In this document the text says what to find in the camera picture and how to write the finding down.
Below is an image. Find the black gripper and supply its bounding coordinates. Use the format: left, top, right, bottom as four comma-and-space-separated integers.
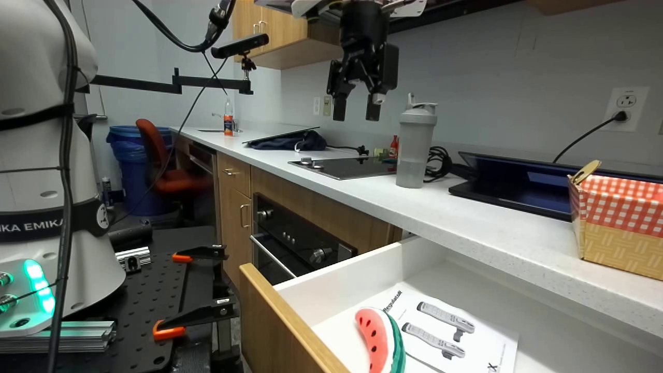
325, 0, 401, 125

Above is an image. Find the watermelon slice plush toy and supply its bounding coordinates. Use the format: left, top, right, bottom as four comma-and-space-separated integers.
352, 306, 409, 373

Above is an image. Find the white open drawer wooden front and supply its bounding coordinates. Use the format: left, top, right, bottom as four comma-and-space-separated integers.
236, 237, 663, 373

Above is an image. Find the steel counter sink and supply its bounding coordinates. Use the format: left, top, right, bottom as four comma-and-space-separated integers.
289, 153, 400, 182

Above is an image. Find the grey shaker bottle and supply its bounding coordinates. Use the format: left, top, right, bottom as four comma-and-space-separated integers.
393, 100, 440, 191

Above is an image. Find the black bag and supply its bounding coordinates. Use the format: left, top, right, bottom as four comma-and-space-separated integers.
242, 126, 332, 153

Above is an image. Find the small red bottle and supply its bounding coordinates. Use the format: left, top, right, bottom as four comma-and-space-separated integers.
221, 102, 236, 136

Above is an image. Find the black built-in oven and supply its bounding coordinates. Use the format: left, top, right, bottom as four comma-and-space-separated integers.
248, 193, 361, 287

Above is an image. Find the wooden base cabinet door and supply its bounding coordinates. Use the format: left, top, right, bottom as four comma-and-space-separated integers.
214, 152, 254, 287

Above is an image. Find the red office chair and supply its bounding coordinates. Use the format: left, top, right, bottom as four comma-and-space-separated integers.
132, 116, 212, 209

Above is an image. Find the blue trash bin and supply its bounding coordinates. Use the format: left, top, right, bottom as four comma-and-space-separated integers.
105, 123, 179, 217

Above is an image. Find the wicker basket red checkered cloth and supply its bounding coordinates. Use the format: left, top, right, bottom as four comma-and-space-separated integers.
565, 157, 663, 284

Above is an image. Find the wooden wall cabinet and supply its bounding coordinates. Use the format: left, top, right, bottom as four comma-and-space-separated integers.
230, 0, 348, 73

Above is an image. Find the black camera on mount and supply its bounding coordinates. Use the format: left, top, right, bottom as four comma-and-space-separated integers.
209, 31, 271, 75

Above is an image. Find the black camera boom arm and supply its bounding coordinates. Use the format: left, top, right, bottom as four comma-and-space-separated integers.
86, 66, 254, 97

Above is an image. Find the orange handled black clamp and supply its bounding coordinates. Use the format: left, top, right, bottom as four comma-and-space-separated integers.
167, 243, 228, 269
149, 296, 236, 349

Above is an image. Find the black power cord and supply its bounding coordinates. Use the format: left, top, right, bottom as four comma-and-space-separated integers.
551, 111, 629, 165

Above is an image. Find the white wall power outlet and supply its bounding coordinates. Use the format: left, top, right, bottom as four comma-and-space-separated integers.
605, 85, 652, 134

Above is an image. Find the silver metal bracket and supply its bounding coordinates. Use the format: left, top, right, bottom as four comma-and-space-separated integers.
115, 245, 153, 275

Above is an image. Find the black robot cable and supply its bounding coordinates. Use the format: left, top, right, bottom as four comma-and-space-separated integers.
41, 0, 238, 373

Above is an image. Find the aluminium extrusion rail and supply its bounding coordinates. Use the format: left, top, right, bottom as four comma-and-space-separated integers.
0, 320, 118, 357

